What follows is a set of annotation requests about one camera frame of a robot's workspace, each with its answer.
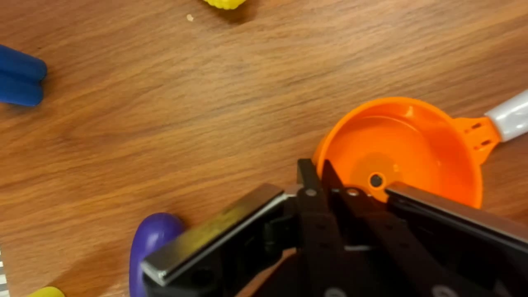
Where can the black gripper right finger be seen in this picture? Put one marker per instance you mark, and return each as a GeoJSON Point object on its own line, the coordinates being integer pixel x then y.
{"type": "Point", "coordinates": [456, 232]}

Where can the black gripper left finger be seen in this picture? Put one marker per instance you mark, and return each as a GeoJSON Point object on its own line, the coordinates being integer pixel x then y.
{"type": "Point", "coordinates": [220, 232]}

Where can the purple toy eggplant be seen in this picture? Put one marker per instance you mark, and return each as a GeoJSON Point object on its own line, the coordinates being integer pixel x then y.
{"type": "Point", "coordinates": [152, 237]}

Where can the small yellow toy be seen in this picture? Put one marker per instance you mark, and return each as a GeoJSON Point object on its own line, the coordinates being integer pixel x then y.
{"type": "Point", "coordinates": [46, 293]}

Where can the yellow toy corn cob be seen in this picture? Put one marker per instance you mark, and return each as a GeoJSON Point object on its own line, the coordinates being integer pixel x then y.
{"type": "Point", "coordinates": [223, 2]}

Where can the blue toy block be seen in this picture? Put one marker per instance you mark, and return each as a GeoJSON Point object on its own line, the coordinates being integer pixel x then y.
{"type": "Point", "coordinates": [18, 75]}

